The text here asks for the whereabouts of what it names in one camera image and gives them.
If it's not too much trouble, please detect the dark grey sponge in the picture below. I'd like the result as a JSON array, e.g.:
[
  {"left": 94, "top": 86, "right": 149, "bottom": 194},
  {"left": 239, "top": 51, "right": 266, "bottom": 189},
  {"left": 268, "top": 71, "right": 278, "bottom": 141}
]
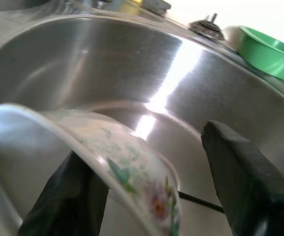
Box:
[{"left": 142, "top": 0, "right": 172, "bottom": 15}]

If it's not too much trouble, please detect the thin black cable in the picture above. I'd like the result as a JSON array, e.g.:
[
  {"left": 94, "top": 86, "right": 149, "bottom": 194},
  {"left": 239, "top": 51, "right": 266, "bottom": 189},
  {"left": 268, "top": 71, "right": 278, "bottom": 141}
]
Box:
[{"left": 178, "top": 191, "right": 224, "bottom": 213}]

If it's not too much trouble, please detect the white floral rose bowl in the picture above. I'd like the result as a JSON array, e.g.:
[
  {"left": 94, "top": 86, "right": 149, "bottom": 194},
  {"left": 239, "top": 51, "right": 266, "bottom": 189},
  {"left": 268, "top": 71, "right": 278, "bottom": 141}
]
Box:
[{"left": 0, "top": 102, "right": 183, "bottom": 236}]

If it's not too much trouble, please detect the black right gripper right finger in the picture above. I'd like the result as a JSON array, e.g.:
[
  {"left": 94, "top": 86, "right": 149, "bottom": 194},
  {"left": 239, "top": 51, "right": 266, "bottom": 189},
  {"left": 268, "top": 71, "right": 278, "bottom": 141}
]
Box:
[{"left": 201, "top": 119, "right": 284, "bottom": 236}]

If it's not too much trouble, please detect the metal sink strainer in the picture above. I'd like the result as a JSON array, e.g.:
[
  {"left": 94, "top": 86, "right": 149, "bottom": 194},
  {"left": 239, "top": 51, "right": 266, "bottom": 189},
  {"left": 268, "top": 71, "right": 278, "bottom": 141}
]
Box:
[{"left": 187, "top": 13, "right": 225, "bottom": 41}]

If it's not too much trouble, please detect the stainless steel sink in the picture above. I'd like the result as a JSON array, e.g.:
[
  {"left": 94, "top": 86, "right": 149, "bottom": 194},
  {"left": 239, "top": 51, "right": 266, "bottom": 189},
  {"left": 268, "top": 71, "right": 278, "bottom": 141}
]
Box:
[{"left": 0, "top": 0, "right": 284, "bottom": 236}]

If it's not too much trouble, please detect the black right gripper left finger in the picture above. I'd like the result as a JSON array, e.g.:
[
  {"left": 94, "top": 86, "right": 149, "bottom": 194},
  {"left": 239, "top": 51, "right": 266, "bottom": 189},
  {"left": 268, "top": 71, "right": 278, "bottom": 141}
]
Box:
[{"left": 18, "top": 150, "right": 109, "bottom": 236}]

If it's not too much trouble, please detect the green plastic bowl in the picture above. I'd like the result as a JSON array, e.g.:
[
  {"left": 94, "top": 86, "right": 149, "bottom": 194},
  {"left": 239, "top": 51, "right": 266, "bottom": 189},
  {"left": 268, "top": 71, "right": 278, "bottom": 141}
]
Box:
[{"left": 236, "top": 25, "right": 284, "bottom": 81}]

